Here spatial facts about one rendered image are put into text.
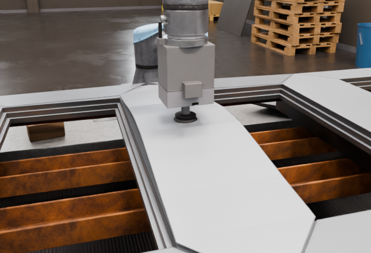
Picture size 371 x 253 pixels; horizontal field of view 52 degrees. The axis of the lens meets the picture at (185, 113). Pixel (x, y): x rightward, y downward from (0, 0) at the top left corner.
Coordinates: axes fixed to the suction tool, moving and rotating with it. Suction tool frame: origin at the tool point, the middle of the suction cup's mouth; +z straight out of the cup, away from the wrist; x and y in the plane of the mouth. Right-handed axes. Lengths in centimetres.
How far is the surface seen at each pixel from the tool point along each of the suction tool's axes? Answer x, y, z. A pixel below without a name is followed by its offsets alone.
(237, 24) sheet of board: 603, 290, 73
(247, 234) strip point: -29.0, -1.5, 2.0
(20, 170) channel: 26.3, -32.8, 18.1
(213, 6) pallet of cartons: 811, 323, 62
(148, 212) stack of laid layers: -17.1, -10.8, 5.1
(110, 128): 50, -9, 20
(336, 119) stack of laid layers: 2.8, 35.6, 4.1
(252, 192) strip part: -22.2, 2.5, 1.3
